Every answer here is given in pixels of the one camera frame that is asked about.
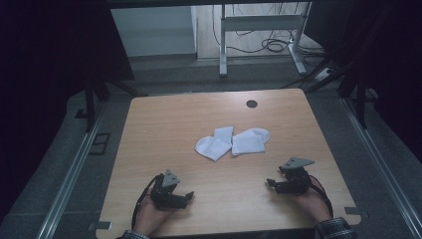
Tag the black round table grommet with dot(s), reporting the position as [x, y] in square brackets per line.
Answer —
[252, 104]

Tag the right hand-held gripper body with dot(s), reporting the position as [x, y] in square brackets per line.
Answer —
[298, 181]

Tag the person's right plaid sleeve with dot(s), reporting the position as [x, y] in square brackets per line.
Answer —
[335, 229]

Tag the white power strip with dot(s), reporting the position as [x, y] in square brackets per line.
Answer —
[324, 74]

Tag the black metal stand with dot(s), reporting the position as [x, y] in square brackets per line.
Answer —
[360, 99]
[90, 103]

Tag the person's plaid sleeve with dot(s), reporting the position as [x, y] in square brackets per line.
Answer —
[335, 229]
[134, 235]

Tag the person's left hand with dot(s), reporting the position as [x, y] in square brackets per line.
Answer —
[149, 217]

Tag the grey tape strip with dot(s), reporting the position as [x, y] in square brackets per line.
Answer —
[101, 225]
[351, 210]

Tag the metal floor rail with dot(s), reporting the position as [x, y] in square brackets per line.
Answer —
[71, 179]
[381, 162]

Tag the white wall panel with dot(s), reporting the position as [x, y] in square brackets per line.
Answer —
[154, 31]

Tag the white sock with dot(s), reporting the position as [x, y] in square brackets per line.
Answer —
[214, 146]
[249, 142]

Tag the person's left plaid sleeve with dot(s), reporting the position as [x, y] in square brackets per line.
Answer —
[134, 235]

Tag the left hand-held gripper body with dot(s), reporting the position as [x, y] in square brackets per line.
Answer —
[164, 194]

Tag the white metal desk frame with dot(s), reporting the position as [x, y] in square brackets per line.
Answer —
[260, 23]

